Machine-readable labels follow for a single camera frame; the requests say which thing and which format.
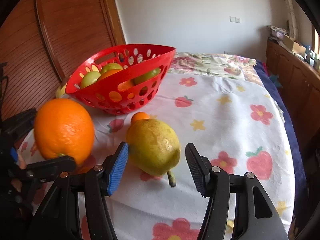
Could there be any cardboard box on sideboard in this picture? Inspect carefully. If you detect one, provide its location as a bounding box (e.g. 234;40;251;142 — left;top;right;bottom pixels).
283;35;306;55

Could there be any small tangerine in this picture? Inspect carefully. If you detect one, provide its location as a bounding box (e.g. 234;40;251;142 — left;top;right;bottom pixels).
131;112;150;124

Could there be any small green guava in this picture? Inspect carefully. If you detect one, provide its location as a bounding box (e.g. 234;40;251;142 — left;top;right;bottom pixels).
80;71;101;89
133;67;161;85

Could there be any wooden wardrobe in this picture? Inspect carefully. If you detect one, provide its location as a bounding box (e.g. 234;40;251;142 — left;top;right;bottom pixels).
1;0;125;119

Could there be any left hand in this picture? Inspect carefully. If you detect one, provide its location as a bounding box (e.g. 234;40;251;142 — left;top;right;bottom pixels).
11;151;26;192

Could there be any window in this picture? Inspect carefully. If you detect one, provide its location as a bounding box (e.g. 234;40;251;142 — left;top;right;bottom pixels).
311;26;320;54

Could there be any red perforated plastic basket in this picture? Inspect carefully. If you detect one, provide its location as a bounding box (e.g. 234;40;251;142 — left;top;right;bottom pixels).
66;44;176;115

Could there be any floral quilt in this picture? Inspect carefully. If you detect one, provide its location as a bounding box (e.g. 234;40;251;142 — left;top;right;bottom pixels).
169;53;260;83

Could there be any large orange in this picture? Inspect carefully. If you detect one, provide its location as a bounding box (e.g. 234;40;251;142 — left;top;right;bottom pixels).
97;69;135;91
34;99;94;166

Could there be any small green guava front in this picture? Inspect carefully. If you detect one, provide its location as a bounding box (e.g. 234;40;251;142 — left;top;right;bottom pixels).
80;71;101;89

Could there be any wooden sideboard cabinet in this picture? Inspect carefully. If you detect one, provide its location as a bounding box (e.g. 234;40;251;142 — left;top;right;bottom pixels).
266;39;319;152

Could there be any white wall switch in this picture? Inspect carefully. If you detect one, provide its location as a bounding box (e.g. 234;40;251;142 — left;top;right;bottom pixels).
229;16;241;23

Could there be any green pear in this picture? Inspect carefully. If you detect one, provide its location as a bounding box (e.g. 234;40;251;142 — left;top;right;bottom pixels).
100;62;123;74

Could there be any large yellow-green pear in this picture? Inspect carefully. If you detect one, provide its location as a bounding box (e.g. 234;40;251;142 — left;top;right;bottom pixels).
126;119;181;187

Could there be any beige curtain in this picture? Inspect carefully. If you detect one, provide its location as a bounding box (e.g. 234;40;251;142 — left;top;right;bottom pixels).
285;0;299;40

